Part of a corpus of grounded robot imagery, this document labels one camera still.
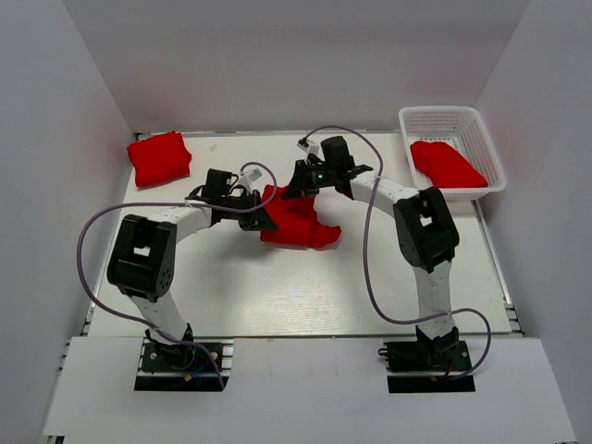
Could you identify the white plastic mesh basket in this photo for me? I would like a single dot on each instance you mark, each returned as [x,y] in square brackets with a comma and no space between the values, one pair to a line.
[462,128]

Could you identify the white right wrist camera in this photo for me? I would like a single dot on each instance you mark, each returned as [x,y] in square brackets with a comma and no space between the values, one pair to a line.
[309,147]

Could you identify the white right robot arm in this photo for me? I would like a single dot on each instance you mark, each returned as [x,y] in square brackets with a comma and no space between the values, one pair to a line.
[426,233]

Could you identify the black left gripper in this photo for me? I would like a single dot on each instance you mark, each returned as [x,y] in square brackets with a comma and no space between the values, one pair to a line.
[258,220]

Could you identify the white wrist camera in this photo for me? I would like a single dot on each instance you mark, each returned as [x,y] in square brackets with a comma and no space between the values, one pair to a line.
[248,177]
[309,147]

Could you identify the red t-shirt in basket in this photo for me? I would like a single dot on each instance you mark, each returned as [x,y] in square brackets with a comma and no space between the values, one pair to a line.
[445,166]

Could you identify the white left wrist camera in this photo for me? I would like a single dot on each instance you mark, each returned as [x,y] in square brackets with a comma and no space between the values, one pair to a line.
[248,177]

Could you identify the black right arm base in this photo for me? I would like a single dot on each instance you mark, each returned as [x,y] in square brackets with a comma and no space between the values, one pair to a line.
[411,371]

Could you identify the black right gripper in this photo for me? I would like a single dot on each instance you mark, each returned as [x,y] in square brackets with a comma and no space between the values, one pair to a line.
[300,184]

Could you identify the red t-shirt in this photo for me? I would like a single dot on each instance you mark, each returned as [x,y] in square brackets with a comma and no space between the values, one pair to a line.
[297,223]
[159,159]
[445,166]

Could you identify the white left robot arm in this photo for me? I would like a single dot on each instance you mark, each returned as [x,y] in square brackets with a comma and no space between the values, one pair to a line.
[142,262]

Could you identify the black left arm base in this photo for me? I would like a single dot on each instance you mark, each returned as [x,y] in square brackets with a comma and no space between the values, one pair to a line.
[174,368]

